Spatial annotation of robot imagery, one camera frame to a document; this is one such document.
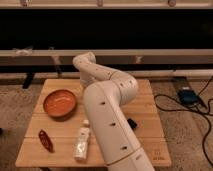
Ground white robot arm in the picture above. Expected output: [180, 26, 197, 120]
[73, 52, 155, 171]

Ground orange ceramic bowl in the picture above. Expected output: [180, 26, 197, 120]
[43, 89, 77, 118]

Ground small black object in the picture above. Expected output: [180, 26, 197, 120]
[127, 118, 137, 130]

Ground light wooden table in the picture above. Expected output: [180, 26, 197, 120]
[16, 79, 171, 168]

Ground white plastic bottle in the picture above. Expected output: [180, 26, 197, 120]
[74, 120, 91, 161]

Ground blue power adapter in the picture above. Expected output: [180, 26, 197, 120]
[178, 89, 198, 105]

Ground red chili pepper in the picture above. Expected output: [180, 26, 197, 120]
[39, 130, 53, 152]

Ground black cable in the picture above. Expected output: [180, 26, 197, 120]
[153, 75, 213, 168]

